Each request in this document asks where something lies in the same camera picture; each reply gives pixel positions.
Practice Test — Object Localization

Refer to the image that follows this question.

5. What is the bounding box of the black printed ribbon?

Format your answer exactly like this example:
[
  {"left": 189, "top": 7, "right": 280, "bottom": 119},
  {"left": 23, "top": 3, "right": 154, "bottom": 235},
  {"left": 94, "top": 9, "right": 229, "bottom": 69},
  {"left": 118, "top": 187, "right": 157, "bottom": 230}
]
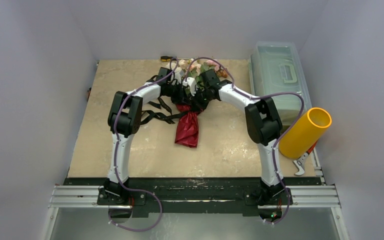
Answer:
[{"left": 140, "top": 97, "right": 190, "bottom": 125}]

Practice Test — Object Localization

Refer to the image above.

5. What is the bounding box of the yellow black screwdriver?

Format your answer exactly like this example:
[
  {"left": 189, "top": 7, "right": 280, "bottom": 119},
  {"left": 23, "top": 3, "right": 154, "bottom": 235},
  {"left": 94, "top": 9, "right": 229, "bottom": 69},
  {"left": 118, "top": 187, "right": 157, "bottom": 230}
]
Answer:
[{"left": 159, "top": 55, "right": 173, "bottom": 62}]

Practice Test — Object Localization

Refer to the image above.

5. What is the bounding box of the clear plastic storage box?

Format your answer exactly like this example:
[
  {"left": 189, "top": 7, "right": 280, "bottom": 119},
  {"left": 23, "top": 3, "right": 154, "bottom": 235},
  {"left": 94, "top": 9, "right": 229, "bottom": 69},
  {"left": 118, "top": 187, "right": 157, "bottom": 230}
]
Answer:
[{"left": 249, "top": 41, "right": 312, "bottom": 111}]

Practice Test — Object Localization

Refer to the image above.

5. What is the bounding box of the yellow cylinder vase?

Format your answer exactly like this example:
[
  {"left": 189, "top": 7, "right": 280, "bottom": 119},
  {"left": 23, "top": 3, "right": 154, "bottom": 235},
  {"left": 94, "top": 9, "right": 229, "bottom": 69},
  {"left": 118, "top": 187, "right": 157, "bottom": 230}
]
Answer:
[{"left": 279, "top": 107, "right": 332, "bottom": 159}]

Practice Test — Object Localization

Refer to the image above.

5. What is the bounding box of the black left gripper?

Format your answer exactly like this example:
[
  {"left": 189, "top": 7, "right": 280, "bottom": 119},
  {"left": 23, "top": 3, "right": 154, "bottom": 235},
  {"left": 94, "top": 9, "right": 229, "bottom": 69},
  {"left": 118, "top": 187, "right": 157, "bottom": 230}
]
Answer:
[{"left": 165, "top": 82, "right": 190, "bottom": 107}]

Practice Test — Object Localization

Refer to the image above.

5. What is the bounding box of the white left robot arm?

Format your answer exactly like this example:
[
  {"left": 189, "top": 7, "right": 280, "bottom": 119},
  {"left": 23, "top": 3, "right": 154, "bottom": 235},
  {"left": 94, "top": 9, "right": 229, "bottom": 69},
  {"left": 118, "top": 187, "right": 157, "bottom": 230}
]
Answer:
[{"left": 98, "top": 67, "right": 196, "bottom": 205}]

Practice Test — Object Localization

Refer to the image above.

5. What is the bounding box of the black table edge rail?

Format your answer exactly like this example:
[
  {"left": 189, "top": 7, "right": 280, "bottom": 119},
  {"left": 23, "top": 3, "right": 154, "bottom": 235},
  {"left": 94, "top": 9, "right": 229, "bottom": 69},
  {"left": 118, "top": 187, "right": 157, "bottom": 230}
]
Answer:
[{"left": 62, "top": 177, "right": 323, "bottom": 219}]

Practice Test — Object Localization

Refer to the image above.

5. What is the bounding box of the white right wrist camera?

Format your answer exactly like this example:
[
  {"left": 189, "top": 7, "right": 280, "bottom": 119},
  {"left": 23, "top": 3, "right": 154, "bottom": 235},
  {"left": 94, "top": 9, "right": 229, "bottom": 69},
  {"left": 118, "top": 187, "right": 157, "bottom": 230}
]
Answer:
[{"left": 182, "top": 77, "right": 197, "bottom": 96}]

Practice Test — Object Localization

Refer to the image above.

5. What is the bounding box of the aluminium frame rail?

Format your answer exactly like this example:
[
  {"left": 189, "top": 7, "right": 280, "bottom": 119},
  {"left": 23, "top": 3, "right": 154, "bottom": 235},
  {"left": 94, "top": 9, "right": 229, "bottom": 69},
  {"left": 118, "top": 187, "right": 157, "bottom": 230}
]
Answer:
[{"left": 48, "top": 185, "right": 340, "bottom": 212}]

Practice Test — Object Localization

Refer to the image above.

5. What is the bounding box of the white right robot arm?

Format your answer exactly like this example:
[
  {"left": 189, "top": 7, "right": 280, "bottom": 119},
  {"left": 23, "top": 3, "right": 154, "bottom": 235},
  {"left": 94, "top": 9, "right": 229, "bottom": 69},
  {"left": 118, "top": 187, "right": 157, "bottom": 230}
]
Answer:
[{"left": 194, "top": 69, "right": 285, "bottom": 204}]

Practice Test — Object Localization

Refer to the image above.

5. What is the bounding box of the red paper flower bouquet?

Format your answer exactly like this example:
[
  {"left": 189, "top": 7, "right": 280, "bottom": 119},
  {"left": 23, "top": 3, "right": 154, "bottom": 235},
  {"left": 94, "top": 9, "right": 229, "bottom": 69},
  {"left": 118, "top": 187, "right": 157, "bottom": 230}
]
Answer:
[{"left": 174, "top": 58, "right": 229, "bottom": 149}]

